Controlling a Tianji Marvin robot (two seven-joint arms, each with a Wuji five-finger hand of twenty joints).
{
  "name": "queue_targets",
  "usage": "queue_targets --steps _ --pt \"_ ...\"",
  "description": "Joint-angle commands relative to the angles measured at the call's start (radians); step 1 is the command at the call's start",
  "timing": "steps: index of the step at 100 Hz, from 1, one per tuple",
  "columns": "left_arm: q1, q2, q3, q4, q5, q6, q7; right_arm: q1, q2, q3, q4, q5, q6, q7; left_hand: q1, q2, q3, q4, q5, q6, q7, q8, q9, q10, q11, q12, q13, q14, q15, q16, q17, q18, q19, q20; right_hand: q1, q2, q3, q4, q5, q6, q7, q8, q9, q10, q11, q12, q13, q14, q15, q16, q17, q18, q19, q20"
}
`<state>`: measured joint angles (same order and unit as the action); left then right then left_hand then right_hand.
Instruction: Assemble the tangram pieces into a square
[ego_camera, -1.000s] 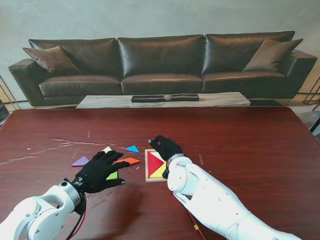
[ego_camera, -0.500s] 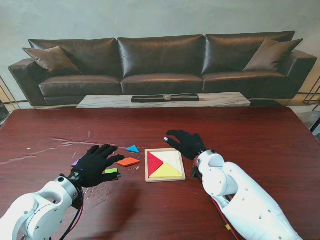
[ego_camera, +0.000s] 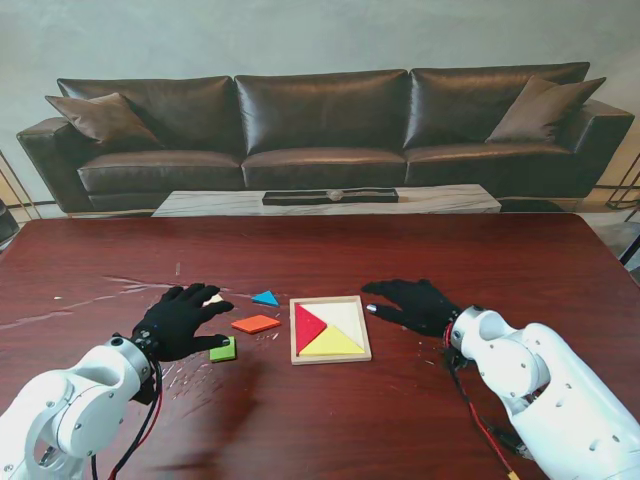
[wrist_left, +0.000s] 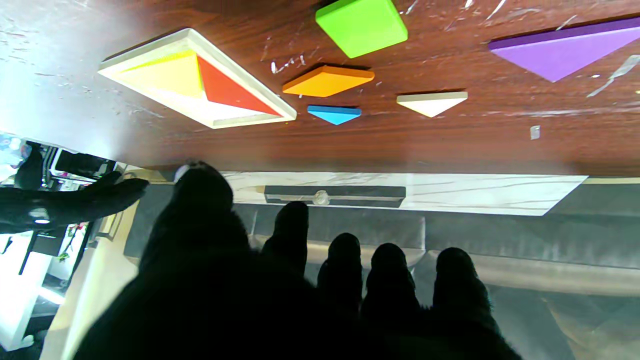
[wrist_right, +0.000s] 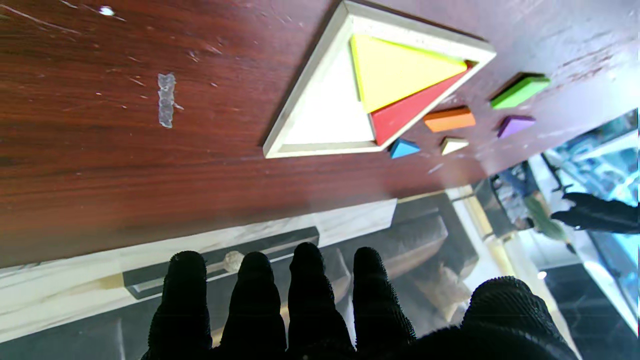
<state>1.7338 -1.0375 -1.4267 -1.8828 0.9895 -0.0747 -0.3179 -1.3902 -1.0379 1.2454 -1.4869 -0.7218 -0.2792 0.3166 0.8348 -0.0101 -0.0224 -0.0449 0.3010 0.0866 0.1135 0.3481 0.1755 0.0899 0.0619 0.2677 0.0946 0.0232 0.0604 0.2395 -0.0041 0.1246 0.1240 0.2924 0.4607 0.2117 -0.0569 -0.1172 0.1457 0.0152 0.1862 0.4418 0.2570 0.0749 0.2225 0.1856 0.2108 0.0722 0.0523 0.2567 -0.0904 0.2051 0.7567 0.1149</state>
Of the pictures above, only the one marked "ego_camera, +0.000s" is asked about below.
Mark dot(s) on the large yellow tangram triangle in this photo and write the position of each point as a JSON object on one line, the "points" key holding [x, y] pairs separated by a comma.
{"points": [[332, 344]]}

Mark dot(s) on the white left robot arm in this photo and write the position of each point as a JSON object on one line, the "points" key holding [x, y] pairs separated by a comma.
{"points": [[75, 400]]}

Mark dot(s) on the thin metal side table frame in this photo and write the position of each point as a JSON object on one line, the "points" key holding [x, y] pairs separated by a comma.
{"points": [[20, 195], [622, 187]]}

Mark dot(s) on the clear glass ball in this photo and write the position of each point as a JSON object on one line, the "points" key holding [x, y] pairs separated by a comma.
{"points": [[335, 195]]}

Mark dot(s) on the small cream tangram triangle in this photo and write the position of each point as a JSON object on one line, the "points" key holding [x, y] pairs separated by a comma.
{"points": [[216, 300]]}

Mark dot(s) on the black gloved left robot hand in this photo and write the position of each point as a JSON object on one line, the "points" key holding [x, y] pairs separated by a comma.
{"points": [[175, 325]]}

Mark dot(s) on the large red tangram triangle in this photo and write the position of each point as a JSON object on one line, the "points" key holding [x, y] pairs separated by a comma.
{"points": [[307, 327]]}

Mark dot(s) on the green tangram square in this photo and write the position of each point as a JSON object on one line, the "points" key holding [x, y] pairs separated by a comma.
{"points": [[222, 353]]}

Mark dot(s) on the orange tangram parallelogram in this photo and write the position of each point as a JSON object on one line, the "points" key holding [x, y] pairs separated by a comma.
{"points": [[256, 324]]}

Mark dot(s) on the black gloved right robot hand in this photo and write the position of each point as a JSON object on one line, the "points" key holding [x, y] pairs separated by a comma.
{"points": [[420, 310]]}

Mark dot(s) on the long black decorative tray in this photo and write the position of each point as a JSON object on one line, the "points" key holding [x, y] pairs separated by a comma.
{"points": [[300, 198]]}

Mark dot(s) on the marble coffee table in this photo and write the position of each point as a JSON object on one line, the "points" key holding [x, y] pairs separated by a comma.
{"points": [[210, 202]]}

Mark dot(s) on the small blue tangram triangle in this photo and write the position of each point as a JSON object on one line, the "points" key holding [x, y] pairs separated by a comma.
{"points": [[265, 300]]}

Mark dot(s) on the brown sofa cushion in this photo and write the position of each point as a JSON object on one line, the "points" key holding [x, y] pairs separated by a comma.
{"points": [[545, 112], [105, 122]]}

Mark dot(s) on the dark brown leather sofa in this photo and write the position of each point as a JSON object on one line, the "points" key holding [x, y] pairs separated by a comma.
{"points": [[320, 120]]}

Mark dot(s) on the square wooden puzzle tray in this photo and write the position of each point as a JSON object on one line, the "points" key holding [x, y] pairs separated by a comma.
{"points": [[345, 312]]}

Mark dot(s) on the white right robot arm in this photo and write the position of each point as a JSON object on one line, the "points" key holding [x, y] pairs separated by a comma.
{"points": [[550, 380]]}

